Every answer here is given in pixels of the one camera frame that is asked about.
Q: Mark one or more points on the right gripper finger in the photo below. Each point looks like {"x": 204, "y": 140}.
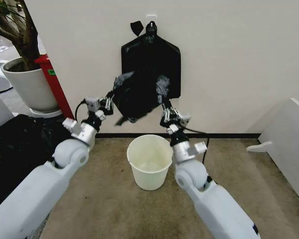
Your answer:
{"x": 174, "y": 113}
{"x": 166, "y": 113}

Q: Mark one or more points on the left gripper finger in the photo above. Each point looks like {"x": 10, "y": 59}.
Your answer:
{"x": 110, "y": 109}
{"x": 109, "y": 100}

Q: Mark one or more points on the black plastic garbage bag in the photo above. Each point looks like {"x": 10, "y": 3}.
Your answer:
{"x": 135, "y": 99}

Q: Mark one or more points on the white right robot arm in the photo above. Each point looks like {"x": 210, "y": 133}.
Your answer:
{"x": 209, "y": 201}

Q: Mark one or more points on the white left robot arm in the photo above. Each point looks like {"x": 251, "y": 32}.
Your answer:
{"x": 37, "y": 184}

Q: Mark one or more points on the white plastic trash bin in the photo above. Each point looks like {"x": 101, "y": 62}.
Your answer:
{"x": 149, "y": 161}

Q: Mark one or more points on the hanging black garbage bag stack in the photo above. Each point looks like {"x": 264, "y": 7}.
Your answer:
{"x": 162, "y": 57}

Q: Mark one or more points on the black crumpled bag pile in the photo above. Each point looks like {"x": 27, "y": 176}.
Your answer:
{"x": 17, "y": 149}

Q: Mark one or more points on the white pot saucer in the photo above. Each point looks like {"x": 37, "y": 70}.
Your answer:
{"x": 46, "y": 112}

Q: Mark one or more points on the white round plant pot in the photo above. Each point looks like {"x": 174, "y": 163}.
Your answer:
{"x": 30, "y": 87}

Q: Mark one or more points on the white panel foot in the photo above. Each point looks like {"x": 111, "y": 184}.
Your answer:
{"x": 259, "y": 146}

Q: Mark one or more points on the white board panel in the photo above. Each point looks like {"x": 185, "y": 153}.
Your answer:
{"x": 286, "y": 144}

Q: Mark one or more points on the brown potted tree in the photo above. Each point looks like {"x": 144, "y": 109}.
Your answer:
{"x": 20, "y": 32}

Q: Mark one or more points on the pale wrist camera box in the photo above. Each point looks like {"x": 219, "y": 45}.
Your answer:
{"x": 92, "y": 103}
{"x": 185, "y": 119}

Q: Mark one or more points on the red post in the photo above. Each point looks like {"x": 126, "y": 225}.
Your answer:
{"x": 56, "y": 87}

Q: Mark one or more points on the white wall hook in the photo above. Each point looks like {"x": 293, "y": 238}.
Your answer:
{"x": 152, "y": 19}

